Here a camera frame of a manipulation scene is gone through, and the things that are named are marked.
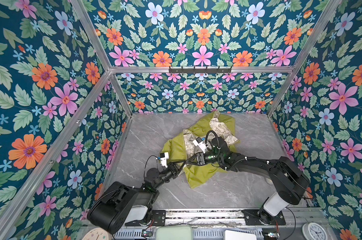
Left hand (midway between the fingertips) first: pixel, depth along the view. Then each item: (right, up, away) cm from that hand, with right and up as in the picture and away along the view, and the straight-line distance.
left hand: (187, 161), depth 75 cm
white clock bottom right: (+58, -30, -8) cm, 66 cm away
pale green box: (-3, -31, -7) cm, 32 cm away
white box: (+21, -31, -9) cm, 38 cm away
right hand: (0, 0, +1) cm, 1 cm away
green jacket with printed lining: (-4, +6, +15) cm, 16 cm away
